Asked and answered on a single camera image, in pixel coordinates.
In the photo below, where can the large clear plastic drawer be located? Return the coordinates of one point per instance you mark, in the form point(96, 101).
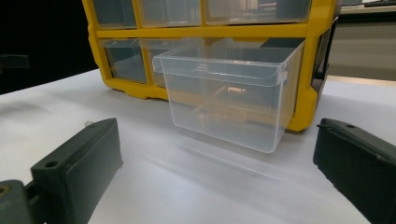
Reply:
point(224, 102)
point(257, 11)

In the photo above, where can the small clear plastic drawer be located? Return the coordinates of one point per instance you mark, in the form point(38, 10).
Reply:
point(169, 11)
point(113, 12)
point(126, 60)

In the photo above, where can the yellow drawer organizer cabinet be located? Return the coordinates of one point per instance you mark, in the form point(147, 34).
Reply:
point(202, 31)

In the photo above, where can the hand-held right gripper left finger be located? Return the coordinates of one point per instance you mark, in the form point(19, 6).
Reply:
point(77, 168)

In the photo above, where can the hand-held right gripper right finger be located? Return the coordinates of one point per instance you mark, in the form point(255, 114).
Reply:
point(358, 161)

